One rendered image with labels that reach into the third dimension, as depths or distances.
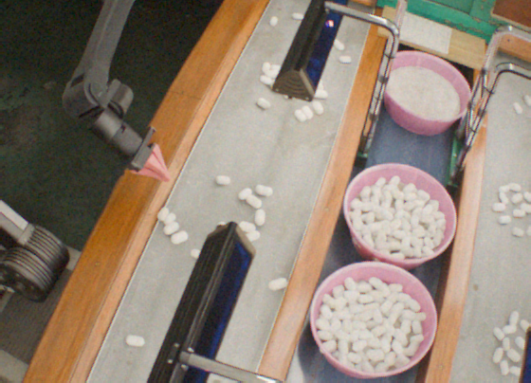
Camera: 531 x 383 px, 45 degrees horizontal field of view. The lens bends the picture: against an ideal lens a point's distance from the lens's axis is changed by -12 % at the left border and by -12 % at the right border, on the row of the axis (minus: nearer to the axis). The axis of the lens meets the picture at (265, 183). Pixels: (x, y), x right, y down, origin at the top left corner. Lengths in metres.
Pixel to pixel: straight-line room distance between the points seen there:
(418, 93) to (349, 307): 0.69
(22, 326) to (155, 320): 0.45
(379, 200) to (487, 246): 0.29
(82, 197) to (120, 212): 1.00
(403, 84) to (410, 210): 0.41
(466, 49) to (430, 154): 0.38
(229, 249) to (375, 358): 0.49
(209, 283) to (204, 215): 0.53
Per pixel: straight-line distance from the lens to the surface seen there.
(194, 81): 1.76
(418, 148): 1.84
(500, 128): 1.91
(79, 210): 2.47
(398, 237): 1.57
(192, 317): 0.98
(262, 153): 1.65
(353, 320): 1.45
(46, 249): 1.45
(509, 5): 2.07
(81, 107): 1.35
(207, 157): 1.63
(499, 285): 1.58
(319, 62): 1.39
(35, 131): 2.75
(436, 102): 1.90
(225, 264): 1.04
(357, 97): 1.78
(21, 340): 1.71
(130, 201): 1.52
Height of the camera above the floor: 1.98
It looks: 51 degrees down
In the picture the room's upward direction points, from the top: 9 degrees clockwise
